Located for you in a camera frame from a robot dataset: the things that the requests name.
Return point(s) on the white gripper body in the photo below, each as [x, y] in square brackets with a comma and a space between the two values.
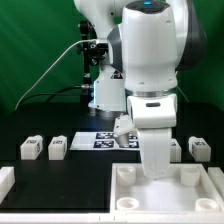
[153, 119]

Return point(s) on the white square tabletop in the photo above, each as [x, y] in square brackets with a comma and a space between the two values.
[185, 188]

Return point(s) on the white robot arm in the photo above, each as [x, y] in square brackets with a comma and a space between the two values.
[141, 44]

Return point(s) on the white sheet with fiducial tags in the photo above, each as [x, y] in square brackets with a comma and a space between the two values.
[96, 141]

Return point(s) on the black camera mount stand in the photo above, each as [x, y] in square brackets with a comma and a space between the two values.
[93, 54]

